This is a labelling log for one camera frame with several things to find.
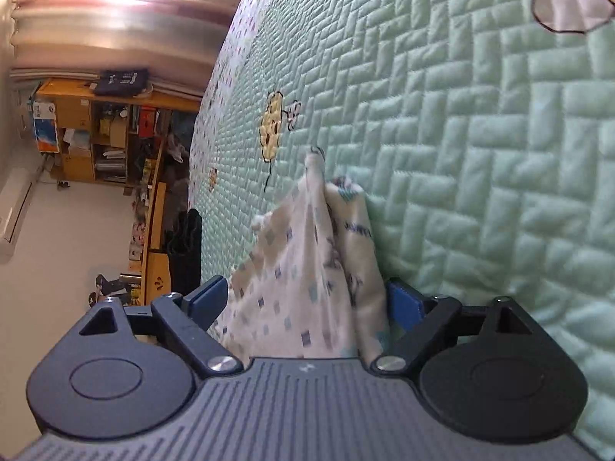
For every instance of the yellow wooden desk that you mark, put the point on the yellow wooden desk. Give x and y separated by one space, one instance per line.
152 269

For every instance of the cartoon boy poster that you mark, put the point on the cartoon boy poster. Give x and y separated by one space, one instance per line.
126 289

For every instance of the pink curtain left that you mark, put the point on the pink curtain left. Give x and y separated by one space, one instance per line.
176 41

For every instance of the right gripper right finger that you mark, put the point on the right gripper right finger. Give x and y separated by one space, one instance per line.
429 328

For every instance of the green quilted bee bedspread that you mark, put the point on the green quilted bee bedspread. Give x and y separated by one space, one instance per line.
481 131

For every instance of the wooden bookshelf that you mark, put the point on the wooden bookshelf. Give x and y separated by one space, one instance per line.
101 139

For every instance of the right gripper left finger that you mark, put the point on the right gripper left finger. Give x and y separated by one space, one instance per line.
184 321

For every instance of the white air conditioner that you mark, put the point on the white air conditioner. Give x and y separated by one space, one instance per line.
15 194

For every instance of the black folded garment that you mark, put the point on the black folded garment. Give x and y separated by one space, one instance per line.
183 248

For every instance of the white letter-print shirt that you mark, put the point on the white letter-print shirt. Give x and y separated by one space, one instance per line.
310 287

